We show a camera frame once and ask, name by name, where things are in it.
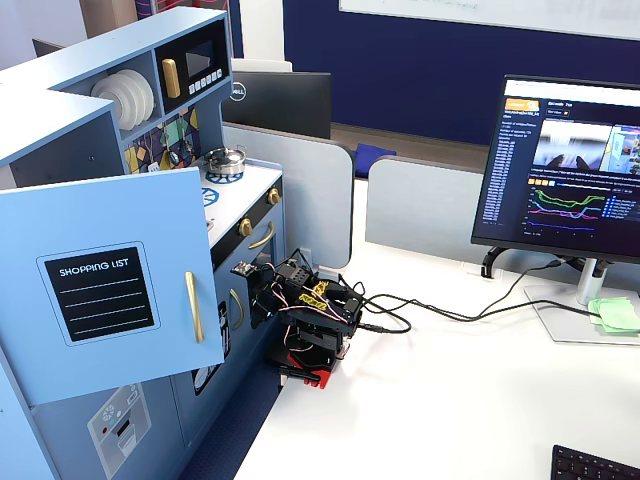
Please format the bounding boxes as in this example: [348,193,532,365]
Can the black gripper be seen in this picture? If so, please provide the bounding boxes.
[248,266,290,330]

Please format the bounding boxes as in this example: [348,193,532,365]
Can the steel pot lid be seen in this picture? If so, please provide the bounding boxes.
[206,146,247,165]

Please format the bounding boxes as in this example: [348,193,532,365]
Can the red black table clamp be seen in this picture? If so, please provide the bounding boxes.
[263,349,335,391]

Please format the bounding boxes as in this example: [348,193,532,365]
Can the grey desk divider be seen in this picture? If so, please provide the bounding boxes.
[222,122,356,269]
[364,155,502,262]

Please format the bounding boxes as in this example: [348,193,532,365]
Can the blue toy kitchen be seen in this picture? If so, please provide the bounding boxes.
[0,7,287,480]

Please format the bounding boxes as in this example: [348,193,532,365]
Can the steel toy pot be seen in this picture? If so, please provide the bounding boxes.
[204,153,248,177]

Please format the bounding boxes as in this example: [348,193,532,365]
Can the blue shopping list cupboard door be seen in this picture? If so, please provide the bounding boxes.
[0,167,227,408]

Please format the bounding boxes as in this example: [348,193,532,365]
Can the blue cloth item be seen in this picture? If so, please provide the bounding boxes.
[354,143,398,163]

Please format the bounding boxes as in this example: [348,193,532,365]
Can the black Dell monitor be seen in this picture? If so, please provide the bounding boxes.
[220,70,333,141]

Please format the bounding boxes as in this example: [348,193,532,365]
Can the white toy plate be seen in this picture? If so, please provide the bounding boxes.
[106,71,147,127]
[90,74,136,133]
[119,68,157,121]

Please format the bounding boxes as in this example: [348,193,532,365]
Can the black toy microwave door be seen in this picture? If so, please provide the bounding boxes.
[153,20,232,116]

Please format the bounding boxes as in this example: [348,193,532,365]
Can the silver monitor stand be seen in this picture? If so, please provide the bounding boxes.
[523,257,640,347]

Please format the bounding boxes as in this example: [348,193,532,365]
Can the monitor with lit screen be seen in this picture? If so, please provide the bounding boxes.
[470,74,640,267]

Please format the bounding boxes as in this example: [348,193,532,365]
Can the green sticky notes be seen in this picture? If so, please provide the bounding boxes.
[587,296,640,336]

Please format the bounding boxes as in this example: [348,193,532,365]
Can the black keyboard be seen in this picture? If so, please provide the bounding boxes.
[550,443,640,480]

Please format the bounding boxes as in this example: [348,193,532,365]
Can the white whiteboard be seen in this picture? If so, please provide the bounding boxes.
[338,0,640,42]

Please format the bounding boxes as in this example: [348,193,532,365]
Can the gold lower cabinet handle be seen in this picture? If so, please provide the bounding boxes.
[228,288,245,332]

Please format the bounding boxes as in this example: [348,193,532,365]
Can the small wrist camera board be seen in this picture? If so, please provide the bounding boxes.
[230,260,262,281]

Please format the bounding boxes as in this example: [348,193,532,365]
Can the gold cupboard door handle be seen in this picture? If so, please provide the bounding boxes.
[184,271,206,345]

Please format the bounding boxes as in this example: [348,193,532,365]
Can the gold oven handle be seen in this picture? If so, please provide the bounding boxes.
[247,221,276,251]

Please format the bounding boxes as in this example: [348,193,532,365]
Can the black looped usb cable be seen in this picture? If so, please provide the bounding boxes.
[343,281,413,336]

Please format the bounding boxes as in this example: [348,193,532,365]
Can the long black monitor cable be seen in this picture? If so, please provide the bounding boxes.
[367,256,572,322]

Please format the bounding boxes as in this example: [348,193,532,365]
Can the black cable bracket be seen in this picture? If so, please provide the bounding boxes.
[480,245,507,280]

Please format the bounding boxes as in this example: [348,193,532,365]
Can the gold microwave handle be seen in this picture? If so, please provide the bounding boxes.
[160,58,182,100]

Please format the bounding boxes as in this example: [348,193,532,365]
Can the black cable under notes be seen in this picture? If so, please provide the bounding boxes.
[478,297,604,322]

